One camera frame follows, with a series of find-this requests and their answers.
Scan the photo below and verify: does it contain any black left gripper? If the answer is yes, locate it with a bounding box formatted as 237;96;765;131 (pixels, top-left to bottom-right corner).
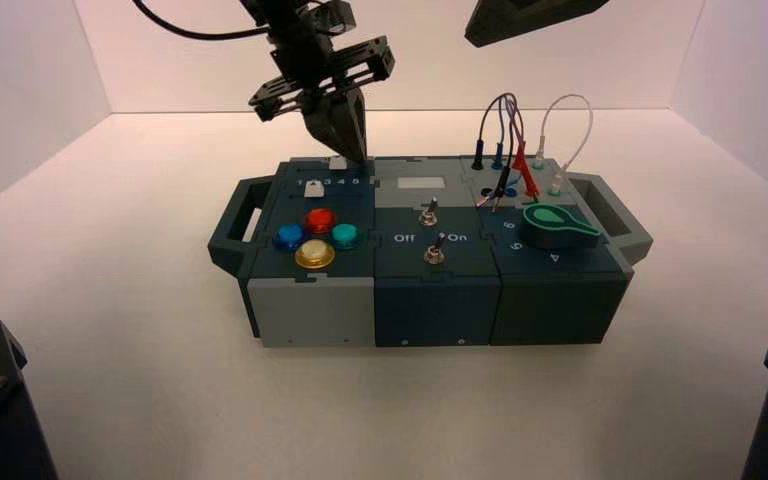
248;29;397;164

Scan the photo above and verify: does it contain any olive right gripper finger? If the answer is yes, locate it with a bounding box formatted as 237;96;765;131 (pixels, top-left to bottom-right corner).
464;0;611;48

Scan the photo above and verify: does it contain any red round push button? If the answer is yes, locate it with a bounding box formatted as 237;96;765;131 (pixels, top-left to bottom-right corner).
304;208;338;235

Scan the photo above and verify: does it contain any small grey display screen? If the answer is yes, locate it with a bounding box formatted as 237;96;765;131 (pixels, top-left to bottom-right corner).
398;176;447;195

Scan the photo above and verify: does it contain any teal round push button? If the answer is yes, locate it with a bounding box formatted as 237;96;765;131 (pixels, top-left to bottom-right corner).
328;223;363;251

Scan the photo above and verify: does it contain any blue round push button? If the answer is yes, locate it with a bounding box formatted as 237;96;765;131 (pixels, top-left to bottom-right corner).
273;223;310;252

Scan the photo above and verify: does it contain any yellow round push button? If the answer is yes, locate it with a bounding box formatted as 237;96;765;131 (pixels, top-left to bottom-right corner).
295;240;336;270

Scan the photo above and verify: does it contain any blue grey modular task box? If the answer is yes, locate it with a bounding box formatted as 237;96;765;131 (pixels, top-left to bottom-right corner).
207;156;654;349

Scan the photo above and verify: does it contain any green rotary pointer knob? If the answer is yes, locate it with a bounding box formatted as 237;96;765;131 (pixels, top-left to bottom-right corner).
520;204;603;251

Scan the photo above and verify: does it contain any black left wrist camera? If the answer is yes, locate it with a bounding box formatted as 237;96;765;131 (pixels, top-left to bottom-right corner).
314;0;358;36

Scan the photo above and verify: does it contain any white banana plug cable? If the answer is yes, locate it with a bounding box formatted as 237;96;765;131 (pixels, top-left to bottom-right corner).
533;94;594;197

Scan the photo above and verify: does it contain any black banana plug cable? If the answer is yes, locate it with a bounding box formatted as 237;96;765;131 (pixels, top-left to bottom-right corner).
470;93;514;213

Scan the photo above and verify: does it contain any blue banana plug cable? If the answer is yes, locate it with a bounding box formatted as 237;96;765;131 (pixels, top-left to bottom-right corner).
476;94;524;207

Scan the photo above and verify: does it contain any red banana plug cable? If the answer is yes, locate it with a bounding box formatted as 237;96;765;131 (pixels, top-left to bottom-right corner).
504;94;539;200

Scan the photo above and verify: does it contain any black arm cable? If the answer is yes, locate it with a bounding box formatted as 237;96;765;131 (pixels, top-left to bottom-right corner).
133;0;273;42

